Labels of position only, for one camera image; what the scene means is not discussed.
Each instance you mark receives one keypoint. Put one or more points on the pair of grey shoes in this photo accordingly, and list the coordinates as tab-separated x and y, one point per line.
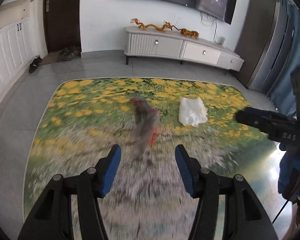
69	53

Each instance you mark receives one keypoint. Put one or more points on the blue curtain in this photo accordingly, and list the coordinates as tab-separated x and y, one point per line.
297	42

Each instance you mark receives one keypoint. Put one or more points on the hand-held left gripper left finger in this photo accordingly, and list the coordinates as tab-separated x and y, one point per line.
112	171

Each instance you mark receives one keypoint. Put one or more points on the brown standing air conditioner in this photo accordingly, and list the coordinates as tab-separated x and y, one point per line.
265	45

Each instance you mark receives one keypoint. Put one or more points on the white router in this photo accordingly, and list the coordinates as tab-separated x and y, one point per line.
222	41

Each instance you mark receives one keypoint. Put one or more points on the golden tiger figurine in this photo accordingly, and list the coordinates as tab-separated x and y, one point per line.
189	33

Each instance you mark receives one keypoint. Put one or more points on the grey red plastic wrapper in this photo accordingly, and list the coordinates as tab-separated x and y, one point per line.
145	127

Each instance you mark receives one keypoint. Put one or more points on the person's right forearm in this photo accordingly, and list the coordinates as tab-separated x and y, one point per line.
285	172

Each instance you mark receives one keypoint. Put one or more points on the dark brown door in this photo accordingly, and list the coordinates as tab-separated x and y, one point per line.
62	17

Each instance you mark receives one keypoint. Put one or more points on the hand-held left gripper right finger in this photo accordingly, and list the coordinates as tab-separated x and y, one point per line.
187	173

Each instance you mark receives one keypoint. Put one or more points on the pair of black shoes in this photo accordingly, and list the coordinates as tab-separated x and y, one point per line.
35	65

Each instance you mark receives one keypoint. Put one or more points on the brown door mat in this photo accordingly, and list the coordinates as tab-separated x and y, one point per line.
50	59

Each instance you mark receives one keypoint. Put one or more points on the white television cabinet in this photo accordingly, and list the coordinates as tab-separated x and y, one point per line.
177	47

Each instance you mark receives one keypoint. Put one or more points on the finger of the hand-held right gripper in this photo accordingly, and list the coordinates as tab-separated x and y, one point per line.
255	118

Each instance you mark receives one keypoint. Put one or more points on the white shoe cabinet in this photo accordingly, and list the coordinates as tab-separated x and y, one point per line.
7	62

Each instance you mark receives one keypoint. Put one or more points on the white plastic bag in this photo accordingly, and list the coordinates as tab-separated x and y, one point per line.
192	113

